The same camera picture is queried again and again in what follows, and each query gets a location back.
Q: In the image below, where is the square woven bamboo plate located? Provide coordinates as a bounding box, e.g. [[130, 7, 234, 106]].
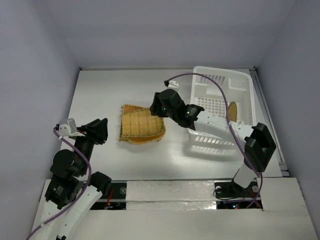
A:
[[117, 104, 162, 144]]

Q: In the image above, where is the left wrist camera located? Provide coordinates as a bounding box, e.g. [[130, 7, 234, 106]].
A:
[[54, 118, 85, 138]]

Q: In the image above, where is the yellow woven fan plate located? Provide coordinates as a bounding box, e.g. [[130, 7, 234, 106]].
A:
[[120, 108, 166, 138]]

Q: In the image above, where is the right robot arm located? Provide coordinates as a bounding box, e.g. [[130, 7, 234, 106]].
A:
[[150, 89, 277, 196]]

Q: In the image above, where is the white plastic dish rack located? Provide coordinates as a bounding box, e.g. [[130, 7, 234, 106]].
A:
[[188, 66, 255, 147]]

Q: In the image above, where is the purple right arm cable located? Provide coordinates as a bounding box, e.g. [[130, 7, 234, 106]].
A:
[[163, 72, 264, 210]]

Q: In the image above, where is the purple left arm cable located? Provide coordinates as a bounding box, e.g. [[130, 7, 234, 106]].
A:
[[26, 128, 92, 240]]

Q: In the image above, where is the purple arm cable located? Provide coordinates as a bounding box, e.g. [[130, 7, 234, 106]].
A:
[[163, 72, 264, 210], [26, 128, 92, 240]]

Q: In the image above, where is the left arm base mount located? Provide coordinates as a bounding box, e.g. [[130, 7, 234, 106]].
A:
[[90, 181, 127, 211]]

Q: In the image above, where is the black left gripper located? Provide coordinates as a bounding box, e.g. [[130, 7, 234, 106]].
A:
[[73, 116, 109, 173]]

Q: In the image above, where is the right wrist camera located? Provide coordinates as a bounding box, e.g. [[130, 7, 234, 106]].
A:
[[164, 80, 180, 91]]

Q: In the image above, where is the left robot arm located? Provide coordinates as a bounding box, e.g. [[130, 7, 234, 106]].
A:
[[27, 118, 112, 240]]

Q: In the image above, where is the round yellow green-rimmed plate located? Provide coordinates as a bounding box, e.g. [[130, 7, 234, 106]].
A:
[[228, 101, 238, 122]]

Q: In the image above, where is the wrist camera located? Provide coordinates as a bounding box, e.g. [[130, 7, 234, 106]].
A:
[[54, 118, 85, 138], [164, 80, 180, 91]]

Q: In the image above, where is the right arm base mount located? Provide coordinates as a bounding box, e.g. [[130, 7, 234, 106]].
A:
[[212, 180, 259, 201]]

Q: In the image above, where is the silver foil covered panel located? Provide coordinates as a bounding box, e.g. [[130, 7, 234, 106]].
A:
[[125, 180, 217, 211]]

